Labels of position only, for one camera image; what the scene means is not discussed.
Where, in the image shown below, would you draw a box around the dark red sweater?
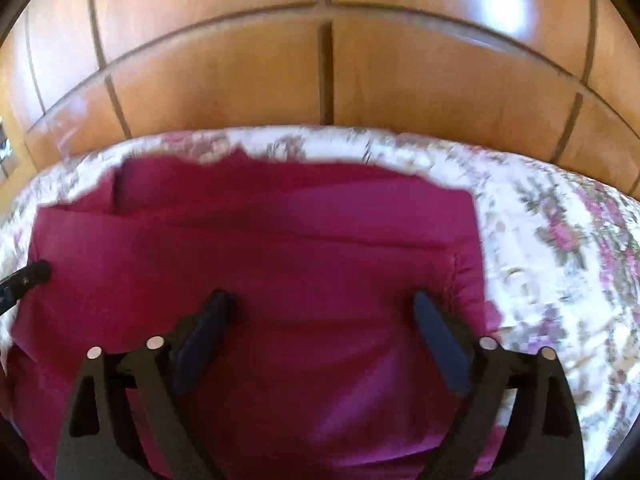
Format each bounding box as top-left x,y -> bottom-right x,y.
8,152 -> 495,479

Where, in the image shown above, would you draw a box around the floral bedspread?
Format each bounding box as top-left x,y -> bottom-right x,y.
1,126 -> 639,479

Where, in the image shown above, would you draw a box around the wooden headboard panel wall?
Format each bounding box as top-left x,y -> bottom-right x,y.
1,0 -> 639,206

